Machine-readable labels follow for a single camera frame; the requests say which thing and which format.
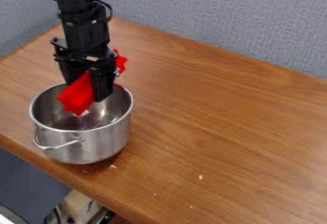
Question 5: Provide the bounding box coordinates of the stainless steel pot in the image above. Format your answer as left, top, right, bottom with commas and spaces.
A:
30, 84, 134, 165

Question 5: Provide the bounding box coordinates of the beige box under table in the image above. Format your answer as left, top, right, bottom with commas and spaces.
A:
61, 190, 105, 224

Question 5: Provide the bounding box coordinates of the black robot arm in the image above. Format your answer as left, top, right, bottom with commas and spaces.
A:
51, 0, 118, 102

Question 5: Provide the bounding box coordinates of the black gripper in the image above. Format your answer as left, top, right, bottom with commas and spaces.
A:
51, 11, 117, 102

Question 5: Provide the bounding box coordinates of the red block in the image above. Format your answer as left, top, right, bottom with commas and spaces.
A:
58, 49, 129, 116

